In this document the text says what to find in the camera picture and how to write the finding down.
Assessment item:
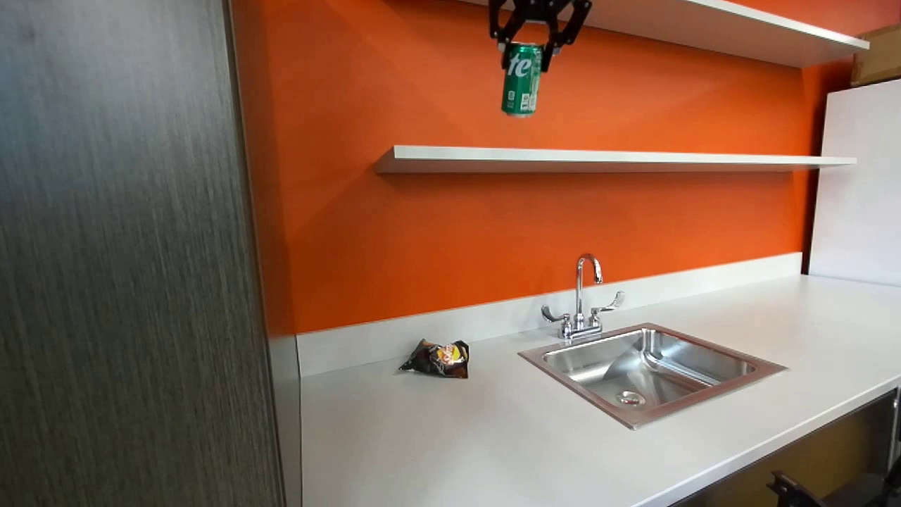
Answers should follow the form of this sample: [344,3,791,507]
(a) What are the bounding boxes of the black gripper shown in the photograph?
[487,0,598,76]

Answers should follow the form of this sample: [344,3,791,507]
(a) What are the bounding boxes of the green sprite can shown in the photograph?
[498,43,546,118]

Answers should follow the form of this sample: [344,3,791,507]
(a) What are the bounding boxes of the chrome faucet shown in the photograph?
[539,252,627,343]

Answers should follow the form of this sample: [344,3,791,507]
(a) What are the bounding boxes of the dark crumpled chip bag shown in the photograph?
[401,338,472,381]

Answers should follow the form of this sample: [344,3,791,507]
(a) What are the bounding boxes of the stainless steel sink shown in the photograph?
[518,321,789,431]

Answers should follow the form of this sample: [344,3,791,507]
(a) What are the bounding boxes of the brown cardboard box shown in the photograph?
[847,25,901,90]

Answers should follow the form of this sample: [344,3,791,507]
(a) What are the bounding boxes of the white tall cabinet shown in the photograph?
[808,76,901,290]

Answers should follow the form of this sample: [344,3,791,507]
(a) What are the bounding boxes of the dark wood cabinet panel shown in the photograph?
[0,0,291,507]

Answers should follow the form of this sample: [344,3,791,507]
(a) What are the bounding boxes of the thin white wall shelf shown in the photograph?
[375,142,858,179]

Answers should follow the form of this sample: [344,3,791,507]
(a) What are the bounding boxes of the thick white wall shelf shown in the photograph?
[461,0,874,70]

